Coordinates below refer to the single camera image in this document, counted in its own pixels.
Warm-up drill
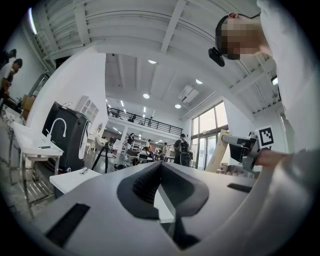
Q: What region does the black cabinet with white trim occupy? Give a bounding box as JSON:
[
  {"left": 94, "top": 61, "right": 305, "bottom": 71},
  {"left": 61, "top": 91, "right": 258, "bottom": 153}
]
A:
[{"left": 41, "top": 101, "right": 92, "bottom": 173}]

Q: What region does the white armchair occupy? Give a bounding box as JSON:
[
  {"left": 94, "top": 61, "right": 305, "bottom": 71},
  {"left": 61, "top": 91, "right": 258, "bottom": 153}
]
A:
[{"left": 94, "top": 136, "right": 110, "bottom": 153}]

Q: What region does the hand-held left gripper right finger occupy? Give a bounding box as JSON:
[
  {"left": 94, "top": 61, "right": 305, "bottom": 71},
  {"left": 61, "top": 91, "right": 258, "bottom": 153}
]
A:
[{"left": 159, "top": 161, "right": 256, "bottom": 251}]

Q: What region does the person's head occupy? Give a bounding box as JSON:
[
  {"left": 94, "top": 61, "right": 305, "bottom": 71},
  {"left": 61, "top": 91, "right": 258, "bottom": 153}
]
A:
[{"left": 215, "top": 12, "right": 274, "bottom": 61}]

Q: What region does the black mezzanine railing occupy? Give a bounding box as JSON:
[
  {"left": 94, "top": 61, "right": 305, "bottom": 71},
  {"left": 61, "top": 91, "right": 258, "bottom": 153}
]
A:
[{"left": 106, "top": 106, "right": 184, "bottom": 138}]

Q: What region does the cardboard box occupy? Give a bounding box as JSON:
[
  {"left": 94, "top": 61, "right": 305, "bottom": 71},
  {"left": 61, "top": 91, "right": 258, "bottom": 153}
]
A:
[{"left": 20, "top": 94, "right": 36, "bottom": 120}]

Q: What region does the white low table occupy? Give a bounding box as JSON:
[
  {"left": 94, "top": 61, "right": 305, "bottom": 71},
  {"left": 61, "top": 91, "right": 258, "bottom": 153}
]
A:
[{"left": 49, "top": 167, "right": 103, "bottom": 195}]

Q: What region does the white ceiling air conditioner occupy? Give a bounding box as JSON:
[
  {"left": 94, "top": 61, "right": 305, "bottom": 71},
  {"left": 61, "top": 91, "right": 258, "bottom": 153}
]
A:
[{"left": 177, "top": 84, "right": 200, "bottom": 103}]

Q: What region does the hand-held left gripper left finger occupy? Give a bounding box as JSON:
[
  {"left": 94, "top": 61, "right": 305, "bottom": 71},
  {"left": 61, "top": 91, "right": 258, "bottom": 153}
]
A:
[{"left": 32, "top": 161, "right": 181, "bottom": 256}]

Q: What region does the black head-worn camera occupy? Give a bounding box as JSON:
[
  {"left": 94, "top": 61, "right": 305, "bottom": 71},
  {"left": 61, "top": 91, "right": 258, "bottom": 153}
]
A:
[{"left": 208, "top": 46, "right": 226, "bottom": 68}]

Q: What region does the leaning wooden board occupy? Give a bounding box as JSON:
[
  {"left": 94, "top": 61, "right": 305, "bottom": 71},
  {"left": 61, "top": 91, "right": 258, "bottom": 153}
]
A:
[{"left": 204, "top": 129, "right": 230, "bottom": 174}]

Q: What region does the large glass window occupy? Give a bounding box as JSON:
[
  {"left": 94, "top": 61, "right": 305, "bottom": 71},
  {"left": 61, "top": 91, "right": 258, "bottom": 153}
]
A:
[{"left": 191, "top": 101, "right": 229, "bottom": 171}]

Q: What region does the long tube light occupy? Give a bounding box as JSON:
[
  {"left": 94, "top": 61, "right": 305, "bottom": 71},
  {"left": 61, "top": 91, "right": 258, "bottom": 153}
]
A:
[{"left": 27, "top": 7, "right": 38, "bottom": 35}]

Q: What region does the person's white shirt torso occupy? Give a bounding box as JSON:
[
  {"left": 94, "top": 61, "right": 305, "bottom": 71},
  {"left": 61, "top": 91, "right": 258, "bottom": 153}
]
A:
[{"left": 256, "top": 0, "right": 320, "bottom": 156}]

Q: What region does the black tripod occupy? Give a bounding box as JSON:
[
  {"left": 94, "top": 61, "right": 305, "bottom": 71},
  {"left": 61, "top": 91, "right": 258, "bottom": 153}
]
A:
[{"left": 91, "top": 142, "right": 112, "bottom": 174}]

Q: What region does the white cabinet with arched panes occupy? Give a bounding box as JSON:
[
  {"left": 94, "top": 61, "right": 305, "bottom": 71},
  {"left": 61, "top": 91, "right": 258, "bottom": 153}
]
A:
[{"left": 74, "top": 95, "right": 100, "bottom": 124}]

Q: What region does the white curved faucet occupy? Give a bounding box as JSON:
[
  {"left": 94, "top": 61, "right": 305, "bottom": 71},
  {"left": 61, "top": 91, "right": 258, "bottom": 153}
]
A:
[{"left": 46, "top": 117, "right": 67, "bottom": 141}]

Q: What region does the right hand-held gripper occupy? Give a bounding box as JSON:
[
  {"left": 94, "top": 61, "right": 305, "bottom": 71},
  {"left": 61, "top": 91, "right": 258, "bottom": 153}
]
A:
[{"left": 221, "top": 125, "right": 275, "bottom": 176}]

